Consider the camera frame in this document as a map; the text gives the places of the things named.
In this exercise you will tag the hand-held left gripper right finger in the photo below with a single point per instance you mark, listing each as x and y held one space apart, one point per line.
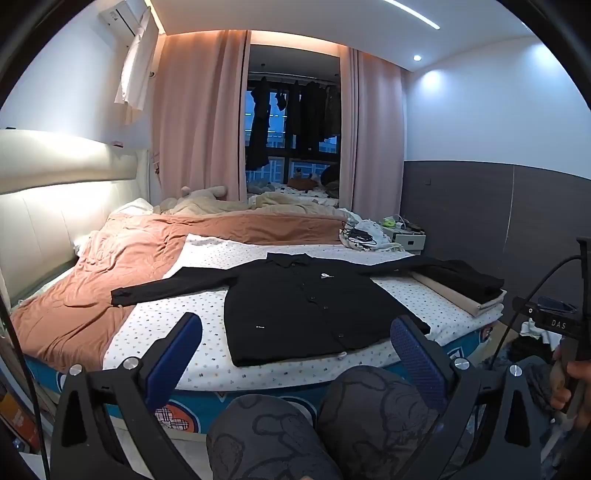
418 364

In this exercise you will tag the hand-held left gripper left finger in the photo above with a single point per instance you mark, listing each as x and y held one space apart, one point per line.
178 355

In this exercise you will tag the black button shirt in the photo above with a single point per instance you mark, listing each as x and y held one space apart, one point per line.
295 314

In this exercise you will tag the dark clothes heap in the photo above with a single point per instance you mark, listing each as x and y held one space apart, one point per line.
531 369

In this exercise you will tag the person's right hand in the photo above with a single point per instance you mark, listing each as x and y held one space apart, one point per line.
559 383

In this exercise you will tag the white floral bedsheet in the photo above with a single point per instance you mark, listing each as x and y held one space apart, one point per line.
152 332

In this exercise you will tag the folded beige cloth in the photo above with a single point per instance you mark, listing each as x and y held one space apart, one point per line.
461 301

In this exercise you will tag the brown duvet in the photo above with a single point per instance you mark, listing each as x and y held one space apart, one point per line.
92 277

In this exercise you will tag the white nightstand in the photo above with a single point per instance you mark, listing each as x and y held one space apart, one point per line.
408 240

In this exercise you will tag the white cloth heap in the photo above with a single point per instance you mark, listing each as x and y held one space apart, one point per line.
378 235

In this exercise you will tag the green small item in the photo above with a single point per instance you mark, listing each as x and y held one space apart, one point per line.
391 223

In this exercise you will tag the beige plush toy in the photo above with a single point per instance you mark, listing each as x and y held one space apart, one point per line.
203 194

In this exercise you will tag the orange box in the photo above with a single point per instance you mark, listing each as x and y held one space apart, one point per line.
18 420

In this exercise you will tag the beige blanket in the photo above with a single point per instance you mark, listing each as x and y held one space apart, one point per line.
286 203

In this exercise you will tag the cream padded headboard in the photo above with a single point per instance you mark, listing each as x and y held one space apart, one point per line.
55 207

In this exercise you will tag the dark bag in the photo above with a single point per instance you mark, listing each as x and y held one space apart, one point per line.
331 180

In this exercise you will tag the brown plush toy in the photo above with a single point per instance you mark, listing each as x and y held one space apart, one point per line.
302 182

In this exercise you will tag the dark hanging garment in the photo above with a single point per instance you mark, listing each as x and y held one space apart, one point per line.
332 113

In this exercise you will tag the dark hanging jacket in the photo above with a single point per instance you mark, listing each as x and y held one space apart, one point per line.
310 120

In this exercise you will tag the white hanging garment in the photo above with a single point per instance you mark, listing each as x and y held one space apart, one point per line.
136 69

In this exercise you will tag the ceiling light strip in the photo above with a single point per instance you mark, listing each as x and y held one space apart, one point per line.
413 14

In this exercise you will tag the white air conditioner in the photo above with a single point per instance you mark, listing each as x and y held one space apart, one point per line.
115 18

